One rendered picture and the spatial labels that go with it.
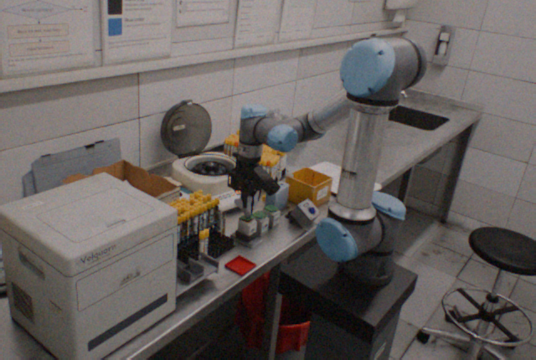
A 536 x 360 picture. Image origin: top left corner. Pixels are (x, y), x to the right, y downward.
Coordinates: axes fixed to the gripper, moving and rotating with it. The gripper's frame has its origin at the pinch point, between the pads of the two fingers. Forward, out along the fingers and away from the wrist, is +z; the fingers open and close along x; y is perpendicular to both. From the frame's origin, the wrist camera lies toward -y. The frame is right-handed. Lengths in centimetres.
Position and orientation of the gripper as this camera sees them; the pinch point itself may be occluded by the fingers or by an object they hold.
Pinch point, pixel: (249, 214)
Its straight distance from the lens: 152.8
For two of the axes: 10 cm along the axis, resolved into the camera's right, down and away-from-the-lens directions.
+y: -8.2, -3.0, 4.9
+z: -1.0, 9.1, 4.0
